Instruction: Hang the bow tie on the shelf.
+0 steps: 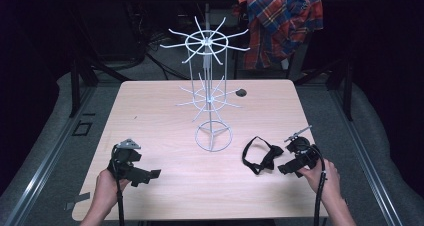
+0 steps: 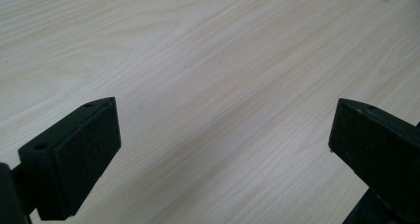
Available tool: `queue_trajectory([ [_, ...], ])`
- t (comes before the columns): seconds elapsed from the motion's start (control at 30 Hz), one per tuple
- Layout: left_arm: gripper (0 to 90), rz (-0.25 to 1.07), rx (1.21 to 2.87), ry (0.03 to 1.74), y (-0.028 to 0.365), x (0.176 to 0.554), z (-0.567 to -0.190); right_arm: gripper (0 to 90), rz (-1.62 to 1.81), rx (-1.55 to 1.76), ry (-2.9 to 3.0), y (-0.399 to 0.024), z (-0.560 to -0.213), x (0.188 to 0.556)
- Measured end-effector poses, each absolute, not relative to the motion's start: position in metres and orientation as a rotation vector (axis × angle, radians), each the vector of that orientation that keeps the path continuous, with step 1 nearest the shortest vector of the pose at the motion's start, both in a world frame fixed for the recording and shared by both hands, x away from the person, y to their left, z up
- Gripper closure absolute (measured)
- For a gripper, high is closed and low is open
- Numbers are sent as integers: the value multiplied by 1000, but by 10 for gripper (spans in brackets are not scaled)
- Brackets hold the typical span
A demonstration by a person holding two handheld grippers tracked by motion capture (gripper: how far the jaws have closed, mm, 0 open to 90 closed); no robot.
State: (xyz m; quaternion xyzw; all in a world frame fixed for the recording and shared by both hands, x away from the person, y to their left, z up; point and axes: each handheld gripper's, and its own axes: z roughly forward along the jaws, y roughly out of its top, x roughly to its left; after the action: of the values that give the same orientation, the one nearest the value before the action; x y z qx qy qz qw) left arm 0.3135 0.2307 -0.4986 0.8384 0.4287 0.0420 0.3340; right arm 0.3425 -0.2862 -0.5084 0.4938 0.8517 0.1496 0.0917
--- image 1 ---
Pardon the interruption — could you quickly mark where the aluminium floor rail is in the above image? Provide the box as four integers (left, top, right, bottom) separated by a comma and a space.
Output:
328, 85, 406, 226
3, 85, 98, 226

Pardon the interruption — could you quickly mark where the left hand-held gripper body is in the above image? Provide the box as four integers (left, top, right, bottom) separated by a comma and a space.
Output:
107, 138, 152, 184

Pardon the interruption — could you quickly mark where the black bow tie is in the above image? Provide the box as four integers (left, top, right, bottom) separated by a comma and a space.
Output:
241, 135, 285, 176

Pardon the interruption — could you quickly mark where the grey tape strip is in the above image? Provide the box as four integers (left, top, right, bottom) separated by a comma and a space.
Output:
63, 191, 92, 212

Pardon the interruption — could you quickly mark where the white wire display rack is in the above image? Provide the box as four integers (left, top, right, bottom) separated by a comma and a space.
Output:
159, 15, 251, 153

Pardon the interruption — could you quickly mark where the black metal stand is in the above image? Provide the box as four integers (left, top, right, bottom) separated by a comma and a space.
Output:
68, 57, 133, 119
293, 59, 355, 122

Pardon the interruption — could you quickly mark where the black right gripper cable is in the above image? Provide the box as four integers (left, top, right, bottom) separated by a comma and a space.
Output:
312, 145, 328, 226

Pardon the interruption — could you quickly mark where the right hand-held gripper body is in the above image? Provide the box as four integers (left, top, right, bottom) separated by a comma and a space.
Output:
283, 124, 322, 170

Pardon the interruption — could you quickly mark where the person's right hand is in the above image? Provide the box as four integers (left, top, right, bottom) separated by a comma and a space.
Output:
297, 158, 342, 204

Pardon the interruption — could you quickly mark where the red blue plaid shirt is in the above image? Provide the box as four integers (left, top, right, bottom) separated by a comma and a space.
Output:
232, 0, 325, 70

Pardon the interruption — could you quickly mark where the person's left hand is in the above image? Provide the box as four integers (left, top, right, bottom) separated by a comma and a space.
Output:
95, 168, 132, 217

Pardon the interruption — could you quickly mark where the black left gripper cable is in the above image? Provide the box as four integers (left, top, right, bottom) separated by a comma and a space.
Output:
114, 178, 126, 226

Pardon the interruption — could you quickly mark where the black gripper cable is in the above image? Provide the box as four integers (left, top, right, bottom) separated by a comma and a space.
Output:
114, 178, 126, 226
312, 145, 328, 226

